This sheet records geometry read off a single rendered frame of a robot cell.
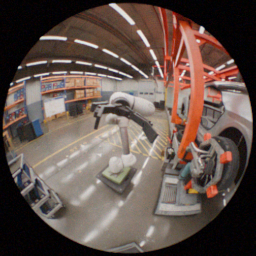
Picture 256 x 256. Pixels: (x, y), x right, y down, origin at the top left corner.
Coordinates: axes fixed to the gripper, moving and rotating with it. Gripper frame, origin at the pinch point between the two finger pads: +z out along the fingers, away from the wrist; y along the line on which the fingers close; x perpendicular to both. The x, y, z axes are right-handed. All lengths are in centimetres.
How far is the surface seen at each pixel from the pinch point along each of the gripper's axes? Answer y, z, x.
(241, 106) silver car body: -94, 13, 65
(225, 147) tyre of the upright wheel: -80, 14, 15
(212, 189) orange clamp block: -72, 32, -14
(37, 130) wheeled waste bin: 372, -258, -292
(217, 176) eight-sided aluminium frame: -71, 26, -5
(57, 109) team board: 313, -407, -213
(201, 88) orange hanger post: -84, -44, 61
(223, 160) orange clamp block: -70, 19, 6
